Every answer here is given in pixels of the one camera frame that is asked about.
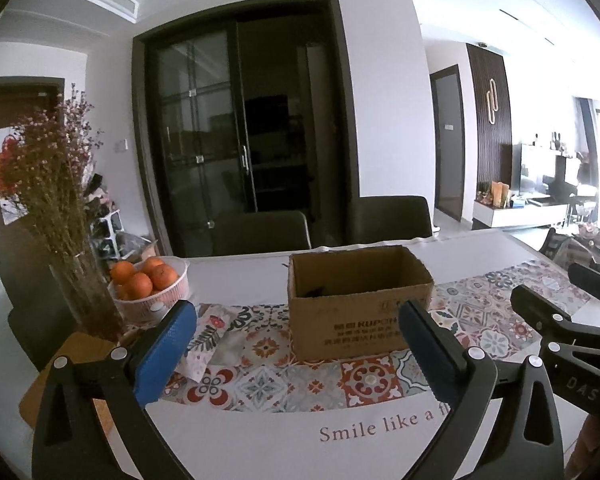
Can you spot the dried flower bunch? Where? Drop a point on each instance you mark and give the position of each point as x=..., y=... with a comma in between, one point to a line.
x=50, y=175

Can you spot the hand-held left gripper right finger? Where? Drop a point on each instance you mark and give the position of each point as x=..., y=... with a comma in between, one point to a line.
x=425, y=345

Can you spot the box with grey bag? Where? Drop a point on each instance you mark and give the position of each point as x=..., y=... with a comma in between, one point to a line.
x=135, y=246

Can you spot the orange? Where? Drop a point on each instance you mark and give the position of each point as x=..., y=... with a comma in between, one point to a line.
x=122, y=271
x=153, y=263
x=139, y=285
x=164, y=276

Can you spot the orange ornament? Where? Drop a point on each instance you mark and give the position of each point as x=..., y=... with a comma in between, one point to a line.
x=500, y=194

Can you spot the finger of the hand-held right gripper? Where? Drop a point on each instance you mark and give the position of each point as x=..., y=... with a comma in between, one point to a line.
x=540, y=310
x=592, y=280

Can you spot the red door decoration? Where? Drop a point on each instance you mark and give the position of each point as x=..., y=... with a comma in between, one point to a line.
x=7, y=160

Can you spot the white clip wall decoration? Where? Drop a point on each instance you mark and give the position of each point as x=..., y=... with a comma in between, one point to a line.
x=491, y=100

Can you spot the dark slatted wall panel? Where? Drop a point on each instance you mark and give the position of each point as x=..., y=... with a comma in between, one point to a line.
x=480, y=160

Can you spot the dark hallway door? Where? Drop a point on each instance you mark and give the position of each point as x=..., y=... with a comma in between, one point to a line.
x=447, y=160

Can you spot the brown round placemat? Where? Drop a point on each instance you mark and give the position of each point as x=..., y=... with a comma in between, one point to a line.
x=75, y=347

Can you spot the floral fabric tissue pack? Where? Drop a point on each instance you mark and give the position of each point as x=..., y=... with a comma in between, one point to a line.
x=205, y=330

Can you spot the white light switch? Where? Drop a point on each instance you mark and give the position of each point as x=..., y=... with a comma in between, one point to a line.
x=122, y=146

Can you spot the white fruit basket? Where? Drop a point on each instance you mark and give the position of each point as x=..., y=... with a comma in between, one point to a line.
x=172, y=295

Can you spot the white shoe rack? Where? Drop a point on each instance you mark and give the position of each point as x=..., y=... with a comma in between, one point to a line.
x=107, y=232

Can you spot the dark dining chair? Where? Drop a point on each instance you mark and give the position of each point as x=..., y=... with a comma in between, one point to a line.
x=390, y=220
x=260, y=232

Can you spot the chair with patterned cushion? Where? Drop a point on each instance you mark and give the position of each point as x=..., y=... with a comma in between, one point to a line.
x=567, y=250

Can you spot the dark glass sliding door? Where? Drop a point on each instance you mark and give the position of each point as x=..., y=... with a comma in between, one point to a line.
x=205, y=135

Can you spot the television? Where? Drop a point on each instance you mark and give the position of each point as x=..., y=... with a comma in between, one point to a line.
x=530, y=167

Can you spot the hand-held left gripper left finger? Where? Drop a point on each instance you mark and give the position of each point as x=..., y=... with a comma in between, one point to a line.
x=165, y=350

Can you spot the white tv console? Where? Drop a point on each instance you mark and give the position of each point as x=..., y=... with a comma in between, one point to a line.
x=525, y=215

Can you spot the brown wooden door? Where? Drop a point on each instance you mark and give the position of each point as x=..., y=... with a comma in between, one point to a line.
x=25, y=105

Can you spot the brown cardboard box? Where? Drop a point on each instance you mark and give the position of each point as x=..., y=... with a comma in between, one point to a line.
x=350, y=330

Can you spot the glass vase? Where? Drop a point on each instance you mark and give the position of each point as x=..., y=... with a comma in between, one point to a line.
x=87, y=295

